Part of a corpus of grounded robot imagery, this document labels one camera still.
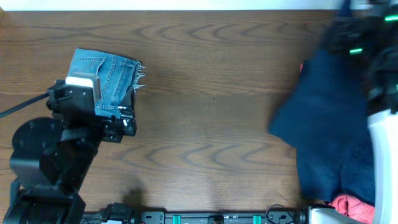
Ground navy blue shorts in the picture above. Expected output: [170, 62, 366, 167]
[269, 50, 375, 205]

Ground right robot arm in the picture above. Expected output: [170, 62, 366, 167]
[295, 1, 397, 223]

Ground light blue denim shorts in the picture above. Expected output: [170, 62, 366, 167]
[68, 49, 145, 118]

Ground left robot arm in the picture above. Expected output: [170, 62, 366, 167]
[4, 80, 136, 223]

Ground red garment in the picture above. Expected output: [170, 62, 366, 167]
[329, 194, 375, 223]

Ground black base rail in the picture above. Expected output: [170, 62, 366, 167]
[80, 203, 309, 224]

